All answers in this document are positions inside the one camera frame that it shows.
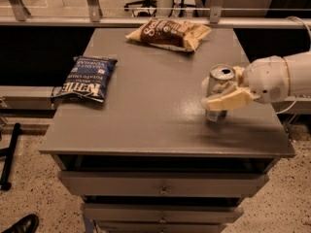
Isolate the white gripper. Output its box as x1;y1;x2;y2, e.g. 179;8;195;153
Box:
201;56;290;111

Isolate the silver redbull can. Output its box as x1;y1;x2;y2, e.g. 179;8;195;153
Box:
205;64;235;122

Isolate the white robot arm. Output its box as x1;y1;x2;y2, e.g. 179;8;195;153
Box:
201;51;311;111

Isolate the brown chip bag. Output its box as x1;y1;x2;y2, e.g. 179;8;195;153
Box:
126;18;211;52

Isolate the blue kettle chip bag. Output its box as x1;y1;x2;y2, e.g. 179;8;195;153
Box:
54;56;118;103

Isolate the grey drawer cabinet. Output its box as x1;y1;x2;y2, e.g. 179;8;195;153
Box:
38;27;297;233

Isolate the black office chair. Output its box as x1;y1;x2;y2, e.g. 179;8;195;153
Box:
123;0;156;17

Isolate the top grey drawer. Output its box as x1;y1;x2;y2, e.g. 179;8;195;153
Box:
59;171;268;197

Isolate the grey drawer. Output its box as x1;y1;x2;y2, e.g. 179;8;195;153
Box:
82;204;244;223
59;171;268;197
97;222;225;233

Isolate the middle grey drawer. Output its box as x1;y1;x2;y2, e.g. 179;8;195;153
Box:
82;204;244;223

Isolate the bottom grey drawer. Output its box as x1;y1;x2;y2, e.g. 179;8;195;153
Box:
97;222;225;233

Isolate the black metal stand leg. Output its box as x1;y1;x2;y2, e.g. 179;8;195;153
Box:
0;123;22;191

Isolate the black shoe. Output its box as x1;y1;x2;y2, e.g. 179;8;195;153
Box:
1;214;39;233

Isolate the white cable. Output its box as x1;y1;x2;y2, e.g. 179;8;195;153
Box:
275;16;311;115

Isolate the metal railing frame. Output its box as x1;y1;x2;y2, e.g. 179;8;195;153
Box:
0;0;311;29

